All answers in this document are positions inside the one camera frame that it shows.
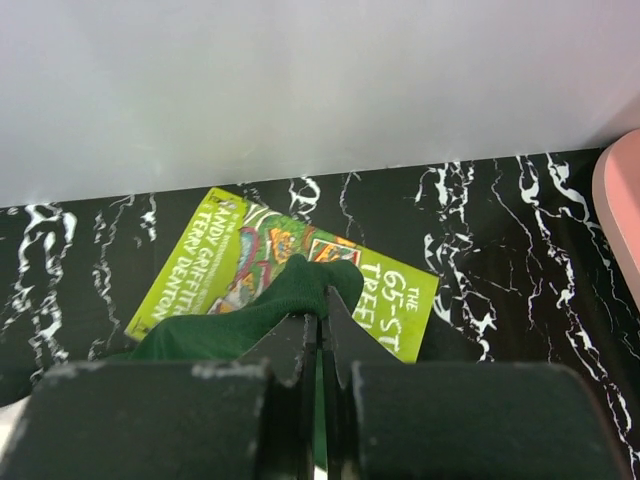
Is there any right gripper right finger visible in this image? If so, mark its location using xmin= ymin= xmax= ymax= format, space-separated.
xmin=322 ymin=287 xmax=363 ymax=479

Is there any white and green t-shirt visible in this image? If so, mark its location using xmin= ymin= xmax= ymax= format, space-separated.
xmin=0 ymin=253 xmax=365 ymax=480

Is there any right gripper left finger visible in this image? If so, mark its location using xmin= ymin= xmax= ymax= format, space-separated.
xmin=241 ymin=315 xmax=318 ymax=479

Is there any pink three-tier shelf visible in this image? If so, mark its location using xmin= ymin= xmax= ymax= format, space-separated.
xmin=592 ymin=130 xmax=639 ymax=289

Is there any green paperback book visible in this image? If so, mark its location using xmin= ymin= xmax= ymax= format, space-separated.
xmin=125 ymin=188 xmax=439 ymax=363

